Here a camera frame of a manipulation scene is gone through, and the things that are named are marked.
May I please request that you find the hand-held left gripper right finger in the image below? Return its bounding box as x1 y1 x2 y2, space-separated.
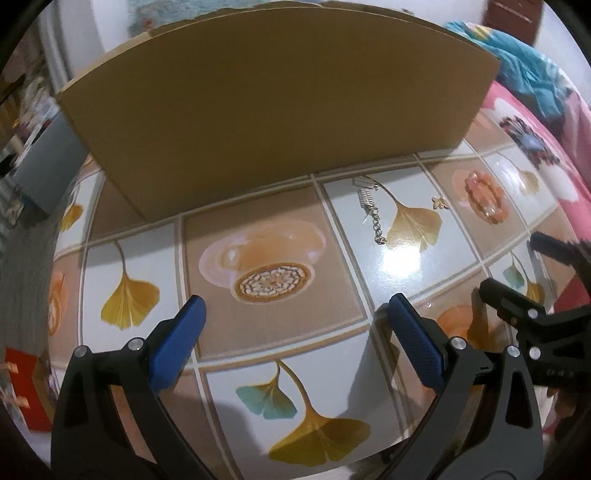
388 293 546 480

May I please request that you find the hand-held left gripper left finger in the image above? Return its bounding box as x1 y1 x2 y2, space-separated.
50 294 218 480

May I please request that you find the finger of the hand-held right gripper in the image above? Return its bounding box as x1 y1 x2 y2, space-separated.
478 278 549 327
529 232 591 269

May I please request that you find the orange bead bracelet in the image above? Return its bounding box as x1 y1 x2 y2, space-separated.
462 169 510 225

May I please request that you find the silver chain bracelet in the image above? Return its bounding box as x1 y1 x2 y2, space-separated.
353 177 389 246

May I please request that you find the brown cardboard box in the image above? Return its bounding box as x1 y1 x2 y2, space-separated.
54 0 502 225

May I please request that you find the ginkgo print tablecloth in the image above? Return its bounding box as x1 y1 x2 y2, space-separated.
46 111 573 480

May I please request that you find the pink floral bed sheet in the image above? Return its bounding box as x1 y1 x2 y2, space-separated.
479 79 591 315

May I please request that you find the red box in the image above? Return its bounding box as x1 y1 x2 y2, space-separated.
4 348 54 433

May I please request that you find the blue blanket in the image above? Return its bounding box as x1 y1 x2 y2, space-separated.
443 20 574 123

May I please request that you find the grey board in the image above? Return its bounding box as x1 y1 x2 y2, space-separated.
13 111 89 219

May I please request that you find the brown wooden door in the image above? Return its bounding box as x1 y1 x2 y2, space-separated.
482 0 546 45

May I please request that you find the patterned wall cloth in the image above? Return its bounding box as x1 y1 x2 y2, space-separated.
127 0 333 32

